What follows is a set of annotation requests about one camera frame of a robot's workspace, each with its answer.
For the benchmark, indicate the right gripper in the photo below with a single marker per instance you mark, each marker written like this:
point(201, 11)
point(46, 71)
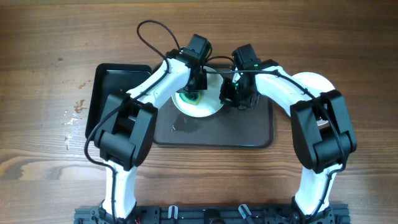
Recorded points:
point(226, 98)

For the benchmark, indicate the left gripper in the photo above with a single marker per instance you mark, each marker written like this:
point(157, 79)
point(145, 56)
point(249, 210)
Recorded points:
point(202, 83)

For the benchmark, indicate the green yellow sponge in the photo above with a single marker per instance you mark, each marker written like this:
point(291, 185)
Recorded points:
point(191, 98)

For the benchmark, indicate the white plate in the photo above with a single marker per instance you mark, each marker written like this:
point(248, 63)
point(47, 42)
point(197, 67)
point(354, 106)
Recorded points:
point(208, 102)
point(314, 83)

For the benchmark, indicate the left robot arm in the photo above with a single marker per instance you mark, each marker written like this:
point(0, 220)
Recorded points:
point(126, 129)

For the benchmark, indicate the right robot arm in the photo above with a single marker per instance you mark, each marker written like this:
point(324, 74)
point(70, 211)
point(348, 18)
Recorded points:
point(322, 131)

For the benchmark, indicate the dark brown serving tray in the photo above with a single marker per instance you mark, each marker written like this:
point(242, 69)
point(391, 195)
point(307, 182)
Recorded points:
point(229, 127)

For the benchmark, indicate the black water tray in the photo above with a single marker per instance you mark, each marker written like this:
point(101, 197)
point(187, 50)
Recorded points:
point(110, 78)

